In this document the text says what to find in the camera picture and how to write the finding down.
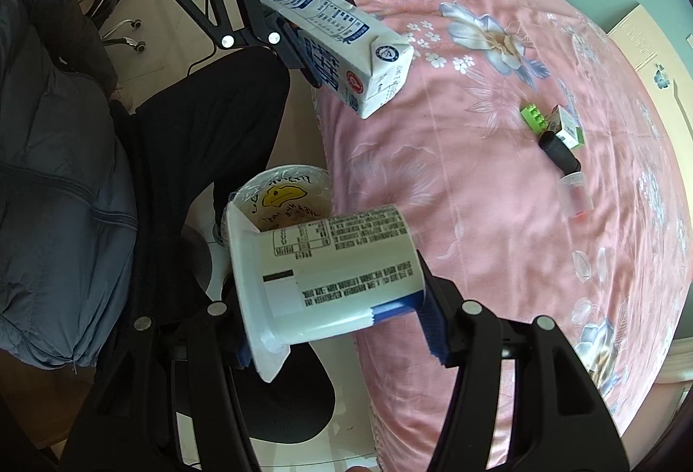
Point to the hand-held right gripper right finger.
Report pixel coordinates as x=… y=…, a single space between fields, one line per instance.
x=433 y=336

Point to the pink floral bed sheet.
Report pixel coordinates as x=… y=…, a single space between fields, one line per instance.
x=487 y=244

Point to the office chair base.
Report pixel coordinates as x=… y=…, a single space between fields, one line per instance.
x=116 y=0

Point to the green toy brick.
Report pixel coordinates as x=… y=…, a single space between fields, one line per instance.
x=533 y=119

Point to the white round waste bin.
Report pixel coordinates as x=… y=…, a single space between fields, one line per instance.
x=319 y=190

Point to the clear bin liner yellow print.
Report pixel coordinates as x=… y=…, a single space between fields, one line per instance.
x=281 y=195

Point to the small white and green carton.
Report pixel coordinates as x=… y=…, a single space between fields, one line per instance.
x=568 y=130

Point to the black round seat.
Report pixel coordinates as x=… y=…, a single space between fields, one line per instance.
x=292 y=396

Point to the white milk carton red print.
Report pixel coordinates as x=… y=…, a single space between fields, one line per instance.
x=346 y=49

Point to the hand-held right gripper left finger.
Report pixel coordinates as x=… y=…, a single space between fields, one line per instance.
x=241 y=356

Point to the grey down jacket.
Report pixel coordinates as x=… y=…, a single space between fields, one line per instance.
x=54 y=206

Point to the beige headboard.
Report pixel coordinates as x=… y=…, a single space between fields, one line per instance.
x=655 y=65

